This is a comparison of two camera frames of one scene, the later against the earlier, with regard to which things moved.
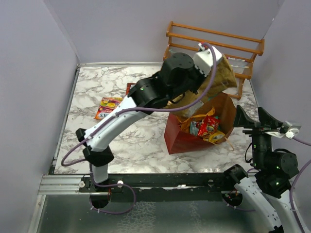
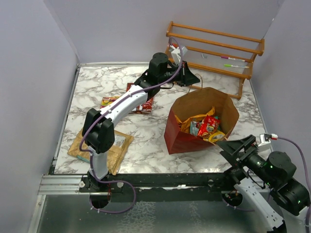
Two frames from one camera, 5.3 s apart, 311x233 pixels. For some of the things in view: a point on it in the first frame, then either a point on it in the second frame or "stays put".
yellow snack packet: [215, 136] stays put
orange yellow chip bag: [184, 124] stays put
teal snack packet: [193, 129] stays put
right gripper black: [267, 120] to [232, 146]
